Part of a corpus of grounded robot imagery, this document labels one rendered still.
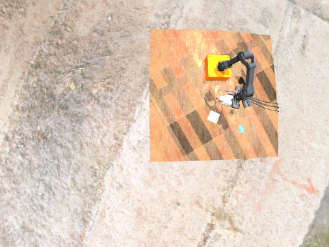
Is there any white flat square pad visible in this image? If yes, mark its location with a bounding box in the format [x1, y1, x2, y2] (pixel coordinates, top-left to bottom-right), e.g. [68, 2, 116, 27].
[207, 110, 220, 124]

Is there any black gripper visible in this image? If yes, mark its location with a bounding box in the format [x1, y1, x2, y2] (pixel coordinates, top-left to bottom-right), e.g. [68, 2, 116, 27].
[231, 86, 243, 109]

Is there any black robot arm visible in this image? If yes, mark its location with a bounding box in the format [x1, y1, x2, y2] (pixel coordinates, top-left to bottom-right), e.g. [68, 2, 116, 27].
[217, 49, 256, 108]

